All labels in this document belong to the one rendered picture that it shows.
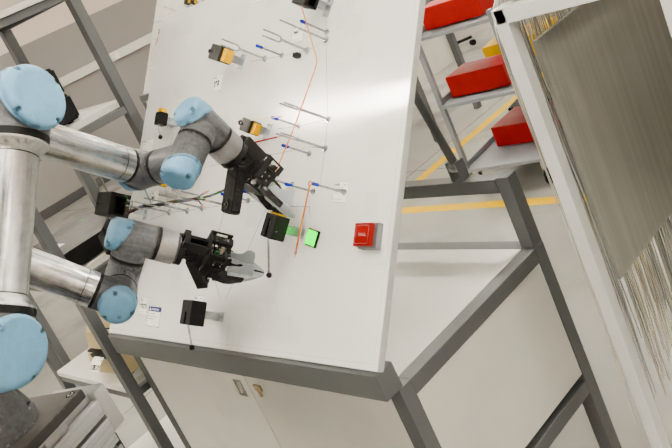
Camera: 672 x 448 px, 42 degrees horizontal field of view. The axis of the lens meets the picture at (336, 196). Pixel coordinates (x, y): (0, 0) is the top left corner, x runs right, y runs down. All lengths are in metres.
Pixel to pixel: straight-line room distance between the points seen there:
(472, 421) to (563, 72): 0.80
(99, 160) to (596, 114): 1.04
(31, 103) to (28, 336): 0.38
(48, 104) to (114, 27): 9.19
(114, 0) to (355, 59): 8.85
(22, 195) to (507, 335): 1.17
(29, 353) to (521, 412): 1.20
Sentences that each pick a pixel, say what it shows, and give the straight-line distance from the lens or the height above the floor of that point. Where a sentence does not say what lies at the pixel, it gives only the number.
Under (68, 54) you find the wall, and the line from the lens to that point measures 10.37.
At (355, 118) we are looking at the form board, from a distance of 2.00.
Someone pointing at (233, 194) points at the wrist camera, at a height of 1.27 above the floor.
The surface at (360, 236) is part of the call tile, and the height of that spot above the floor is 1.10.
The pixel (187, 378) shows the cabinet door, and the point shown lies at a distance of 2.60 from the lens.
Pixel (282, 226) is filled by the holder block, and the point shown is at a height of 1.14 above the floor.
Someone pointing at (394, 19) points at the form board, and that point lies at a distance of 2.00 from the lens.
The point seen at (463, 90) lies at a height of 0.60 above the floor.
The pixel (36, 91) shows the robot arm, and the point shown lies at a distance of 1.54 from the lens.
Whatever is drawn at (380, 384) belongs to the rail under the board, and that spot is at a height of 0.84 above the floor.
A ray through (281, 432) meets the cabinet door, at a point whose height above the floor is 0.58.
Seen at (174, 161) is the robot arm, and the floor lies 1.41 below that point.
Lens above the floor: 1.73
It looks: 17 degrees down
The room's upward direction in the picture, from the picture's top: 25 degrees counter-clockwise
